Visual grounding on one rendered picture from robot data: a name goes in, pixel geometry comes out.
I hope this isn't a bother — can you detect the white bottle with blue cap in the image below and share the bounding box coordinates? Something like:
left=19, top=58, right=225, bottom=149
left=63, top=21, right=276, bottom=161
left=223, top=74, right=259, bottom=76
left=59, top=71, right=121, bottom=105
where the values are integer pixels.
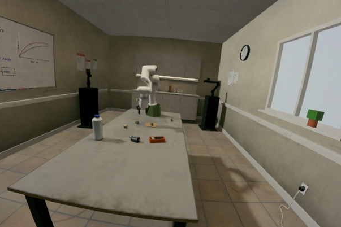
left=92, top=115, right=103, bottom=141

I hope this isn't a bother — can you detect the tan square mat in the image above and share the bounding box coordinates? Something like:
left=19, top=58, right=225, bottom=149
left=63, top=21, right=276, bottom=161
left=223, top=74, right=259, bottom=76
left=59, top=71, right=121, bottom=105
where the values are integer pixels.
left=144, top=122, right=157, bottom=128

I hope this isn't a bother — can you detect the orange pocket multimeter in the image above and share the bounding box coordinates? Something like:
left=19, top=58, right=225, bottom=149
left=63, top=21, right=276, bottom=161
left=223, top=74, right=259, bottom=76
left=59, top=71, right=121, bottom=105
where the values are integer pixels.
left=149, top=136, right=165, bottom=143

